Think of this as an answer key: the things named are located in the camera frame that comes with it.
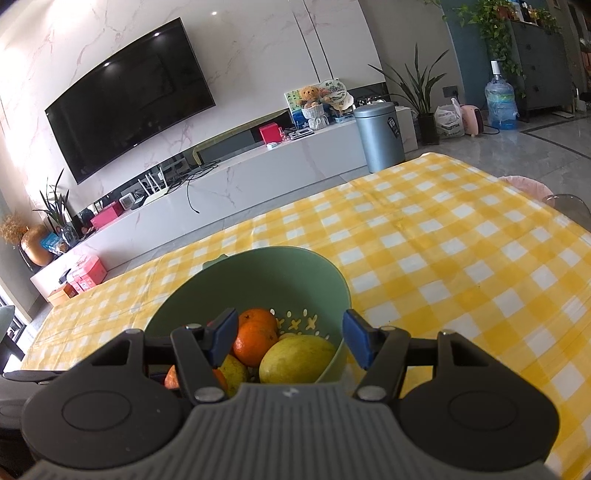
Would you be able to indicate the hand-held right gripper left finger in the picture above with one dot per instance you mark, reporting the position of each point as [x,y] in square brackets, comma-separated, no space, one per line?
[224,334]

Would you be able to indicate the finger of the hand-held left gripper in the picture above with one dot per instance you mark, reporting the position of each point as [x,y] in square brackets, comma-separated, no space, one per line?
[32,376]

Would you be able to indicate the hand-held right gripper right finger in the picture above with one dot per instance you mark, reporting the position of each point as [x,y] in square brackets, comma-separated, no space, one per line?
[356,339]

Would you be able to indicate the large orange mandarin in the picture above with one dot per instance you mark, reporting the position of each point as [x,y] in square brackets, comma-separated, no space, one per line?
[256,318]

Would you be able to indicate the speckled orange mandarin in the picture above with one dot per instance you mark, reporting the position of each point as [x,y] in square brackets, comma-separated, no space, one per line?
[220,382]

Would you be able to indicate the green colander bowl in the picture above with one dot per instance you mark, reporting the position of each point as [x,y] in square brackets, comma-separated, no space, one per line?
[258,277]

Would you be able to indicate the dark chair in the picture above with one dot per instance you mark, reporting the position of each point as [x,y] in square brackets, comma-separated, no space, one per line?
[9,341]

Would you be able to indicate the orange cardboard box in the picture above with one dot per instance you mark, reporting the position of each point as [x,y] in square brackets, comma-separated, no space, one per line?
[62,293]

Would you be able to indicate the yellow checked tablecloth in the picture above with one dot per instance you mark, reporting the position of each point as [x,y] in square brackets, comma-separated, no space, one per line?
[438,258]

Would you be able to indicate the pink gift boxes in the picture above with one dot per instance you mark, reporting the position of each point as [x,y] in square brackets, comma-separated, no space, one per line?
[90,274]

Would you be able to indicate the orange round vase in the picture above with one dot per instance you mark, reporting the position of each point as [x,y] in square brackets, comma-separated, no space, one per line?
[37,244]

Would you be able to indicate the dried flower bunch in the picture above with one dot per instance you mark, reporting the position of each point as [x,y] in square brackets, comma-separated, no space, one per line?
[11,228]

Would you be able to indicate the white router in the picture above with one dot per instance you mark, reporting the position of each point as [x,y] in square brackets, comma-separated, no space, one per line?
[154,189]

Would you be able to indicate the small white device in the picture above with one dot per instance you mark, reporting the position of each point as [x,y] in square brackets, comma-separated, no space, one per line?
[127,202]

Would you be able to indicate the pink box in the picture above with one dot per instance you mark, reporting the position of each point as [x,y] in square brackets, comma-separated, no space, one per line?
[107,216]

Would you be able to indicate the green plant in vase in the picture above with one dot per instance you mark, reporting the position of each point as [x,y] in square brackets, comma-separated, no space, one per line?
[57,207]

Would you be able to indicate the white marble media console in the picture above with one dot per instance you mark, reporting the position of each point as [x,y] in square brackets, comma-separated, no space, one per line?
[286,166]

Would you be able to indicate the grey trash bin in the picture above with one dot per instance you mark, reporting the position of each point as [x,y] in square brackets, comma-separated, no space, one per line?
[378,138]

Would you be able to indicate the red box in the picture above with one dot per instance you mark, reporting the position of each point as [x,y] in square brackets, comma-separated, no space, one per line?
[270,134]

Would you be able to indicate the white woven basket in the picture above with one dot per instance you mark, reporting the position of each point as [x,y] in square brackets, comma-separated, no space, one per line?
[315,119]

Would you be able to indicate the potted long-leaf plant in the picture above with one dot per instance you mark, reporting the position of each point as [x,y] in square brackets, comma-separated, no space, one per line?
[427,124]

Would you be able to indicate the pink fluffy stool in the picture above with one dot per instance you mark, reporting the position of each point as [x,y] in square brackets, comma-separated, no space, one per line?
[528,187]

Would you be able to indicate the printed picture box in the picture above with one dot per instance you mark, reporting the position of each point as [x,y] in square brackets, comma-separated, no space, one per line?
[292,108]

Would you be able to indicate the white plastic bag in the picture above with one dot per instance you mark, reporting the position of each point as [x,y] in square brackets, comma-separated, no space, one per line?
[450,121]

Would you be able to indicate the round paper fan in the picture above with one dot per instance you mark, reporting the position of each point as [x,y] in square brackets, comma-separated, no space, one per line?
[336,94]

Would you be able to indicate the pink small appliance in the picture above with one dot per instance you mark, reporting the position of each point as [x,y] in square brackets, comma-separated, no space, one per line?
[472,120]

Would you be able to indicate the brown teddy bear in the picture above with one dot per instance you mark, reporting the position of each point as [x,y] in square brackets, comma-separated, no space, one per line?
[309,96]

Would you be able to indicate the clear plastic chair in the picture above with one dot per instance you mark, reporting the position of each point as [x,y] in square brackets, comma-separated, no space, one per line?
[565,204]

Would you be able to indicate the black television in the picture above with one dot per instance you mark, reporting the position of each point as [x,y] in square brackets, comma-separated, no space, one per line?
[134,97]

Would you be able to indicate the blue water jug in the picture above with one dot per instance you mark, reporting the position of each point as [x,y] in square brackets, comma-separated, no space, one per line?
[501,104]

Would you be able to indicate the grey drawer cabinet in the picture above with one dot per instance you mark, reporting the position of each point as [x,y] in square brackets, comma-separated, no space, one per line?
[540,64]

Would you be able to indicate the trailing green plant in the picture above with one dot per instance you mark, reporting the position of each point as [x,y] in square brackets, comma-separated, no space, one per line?
[494,27]

